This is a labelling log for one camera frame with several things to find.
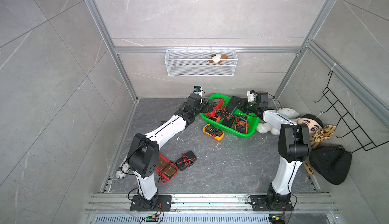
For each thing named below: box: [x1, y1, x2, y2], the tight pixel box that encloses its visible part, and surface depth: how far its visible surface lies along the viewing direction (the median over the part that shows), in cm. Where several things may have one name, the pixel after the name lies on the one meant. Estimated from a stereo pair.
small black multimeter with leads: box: [175, 150, 197, 172], surface depth 85 cm
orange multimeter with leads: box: [208, 116, 222, 123], surface depth 103 cm
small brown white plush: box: [207, 53, 229, 65], surface depth 89 cm
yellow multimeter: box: [202, 123, 225, 142], surface depth 97 cm
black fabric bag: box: [308, 145, 353, 185], surface depth 68 cm
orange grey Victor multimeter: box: [234, 116, 250, 134], surface depth 102 cm
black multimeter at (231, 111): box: [221, 95, 241, 128], surface depth 95 cm
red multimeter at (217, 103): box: [204, 97, 224, 118], surface depth 104 cm
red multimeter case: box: [155, 152, 179, 183], surface depth 82 cm
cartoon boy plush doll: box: [295, 114, 324, 138], surface depth 82 cm
